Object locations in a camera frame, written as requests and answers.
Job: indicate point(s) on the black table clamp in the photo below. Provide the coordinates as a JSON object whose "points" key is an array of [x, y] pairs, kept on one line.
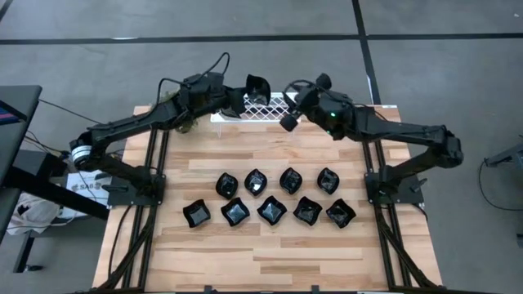
{"points": [[209, 289], [314, 289]]}

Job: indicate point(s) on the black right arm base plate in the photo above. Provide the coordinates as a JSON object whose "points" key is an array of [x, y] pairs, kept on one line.
{"points": [[408, 198]]}

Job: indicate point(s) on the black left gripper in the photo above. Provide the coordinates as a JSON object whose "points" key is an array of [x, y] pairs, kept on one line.
{"points": [[204, 100]]}

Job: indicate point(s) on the black aluminium table frame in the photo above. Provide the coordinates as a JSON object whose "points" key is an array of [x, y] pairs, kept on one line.
{"points": [[164, 155]]}

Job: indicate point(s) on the green plant in black pot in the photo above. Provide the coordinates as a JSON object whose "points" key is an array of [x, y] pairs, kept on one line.
{"points": [[186, 126]]}

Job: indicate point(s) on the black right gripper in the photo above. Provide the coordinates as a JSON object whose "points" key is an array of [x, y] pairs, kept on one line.
{"points": [[306, 102]]}

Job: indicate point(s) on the black desk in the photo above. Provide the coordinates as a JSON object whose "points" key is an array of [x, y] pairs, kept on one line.
{"points": [[16, 122]]}

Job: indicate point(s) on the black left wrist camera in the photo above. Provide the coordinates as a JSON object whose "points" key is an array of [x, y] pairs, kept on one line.
{"points": [[206, 79]]}

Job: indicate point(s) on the black square wavy mini plate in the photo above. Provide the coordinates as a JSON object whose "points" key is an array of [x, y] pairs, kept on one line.
{"points": [[271, 210], [196, 213], [235, 211], [341, 213], [307, 210]]}

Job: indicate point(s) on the white bag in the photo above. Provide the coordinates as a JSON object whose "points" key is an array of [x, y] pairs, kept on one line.
{"points": [[32, 212]]}

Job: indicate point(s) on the white paper sign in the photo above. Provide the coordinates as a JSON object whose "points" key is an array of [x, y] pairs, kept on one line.
{"points": [[81, 188]]}

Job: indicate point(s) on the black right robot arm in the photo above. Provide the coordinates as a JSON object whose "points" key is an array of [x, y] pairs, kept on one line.
{"points": [[408, 130]]}

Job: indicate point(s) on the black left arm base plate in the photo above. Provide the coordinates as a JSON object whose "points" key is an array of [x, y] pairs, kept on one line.
{"points": [[122, 198]]}

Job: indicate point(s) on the black leaf-shaped mini plate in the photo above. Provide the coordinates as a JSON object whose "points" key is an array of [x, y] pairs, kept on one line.
{"points": [[256, 182], [328, 181], [291, 180], [226, 185], [257, 87]]}

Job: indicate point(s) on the black stand foot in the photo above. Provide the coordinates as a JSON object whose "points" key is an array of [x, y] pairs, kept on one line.
{"points": [[506, 156]]}

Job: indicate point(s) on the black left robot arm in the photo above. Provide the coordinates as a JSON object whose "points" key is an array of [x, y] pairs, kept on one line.
{"points": [[130, 122]]}

